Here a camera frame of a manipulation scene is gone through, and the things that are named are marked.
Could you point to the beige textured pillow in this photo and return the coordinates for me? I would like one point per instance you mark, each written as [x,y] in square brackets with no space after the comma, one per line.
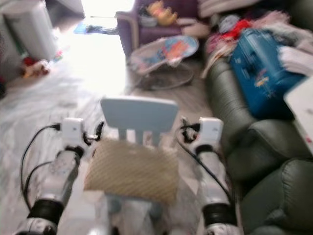
[132,171]

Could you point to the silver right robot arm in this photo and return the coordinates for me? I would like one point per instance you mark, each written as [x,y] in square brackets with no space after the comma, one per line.
[212,181]

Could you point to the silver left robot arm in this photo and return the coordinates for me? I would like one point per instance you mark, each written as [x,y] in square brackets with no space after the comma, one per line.
[56,181]

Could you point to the green leather sofa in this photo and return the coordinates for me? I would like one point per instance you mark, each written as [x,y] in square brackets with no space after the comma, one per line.
[264,147]

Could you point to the light blue child chair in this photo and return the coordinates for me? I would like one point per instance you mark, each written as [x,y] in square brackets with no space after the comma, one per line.
[137,112]

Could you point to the colourful baby bouncer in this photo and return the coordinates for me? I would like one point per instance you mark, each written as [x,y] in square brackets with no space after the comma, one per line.
[171,49]

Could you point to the blue suitcase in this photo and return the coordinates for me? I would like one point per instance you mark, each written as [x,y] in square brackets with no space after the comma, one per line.
[259,73]

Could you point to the small brown red toy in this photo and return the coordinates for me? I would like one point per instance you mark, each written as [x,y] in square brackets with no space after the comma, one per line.
[36,69]

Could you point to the purple armchair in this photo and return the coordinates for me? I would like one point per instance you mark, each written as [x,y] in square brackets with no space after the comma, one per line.
[156,34]

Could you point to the blue floor mat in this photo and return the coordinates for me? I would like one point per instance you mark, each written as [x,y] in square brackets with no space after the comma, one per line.
[85,28]

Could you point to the red garment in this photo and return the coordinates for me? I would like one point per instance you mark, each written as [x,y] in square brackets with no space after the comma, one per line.
[237,29]

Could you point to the white flat box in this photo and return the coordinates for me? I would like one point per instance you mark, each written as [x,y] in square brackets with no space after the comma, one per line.
[301,107]

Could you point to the yellow plush toy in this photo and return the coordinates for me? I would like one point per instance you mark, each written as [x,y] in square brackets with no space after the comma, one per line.
[164,14]

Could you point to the white floor appliance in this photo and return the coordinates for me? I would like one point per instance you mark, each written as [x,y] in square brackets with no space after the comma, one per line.
[36,29]

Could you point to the white folded cloth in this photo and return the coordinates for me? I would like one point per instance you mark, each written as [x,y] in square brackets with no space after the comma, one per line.
[296,61]

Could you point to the beige striped blanket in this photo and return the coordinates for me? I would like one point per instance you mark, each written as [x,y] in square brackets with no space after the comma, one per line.
[225,7]

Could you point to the pink cloth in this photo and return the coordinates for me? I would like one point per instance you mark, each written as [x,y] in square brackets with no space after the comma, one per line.
[279,22]

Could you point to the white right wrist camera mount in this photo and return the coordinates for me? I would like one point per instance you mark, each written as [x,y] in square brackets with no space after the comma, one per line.
[210,131]

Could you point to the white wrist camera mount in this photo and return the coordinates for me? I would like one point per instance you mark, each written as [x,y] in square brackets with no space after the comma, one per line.
[210,131]
[73,131]

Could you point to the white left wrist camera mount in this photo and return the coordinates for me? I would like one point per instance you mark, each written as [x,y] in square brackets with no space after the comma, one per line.
[73,131]

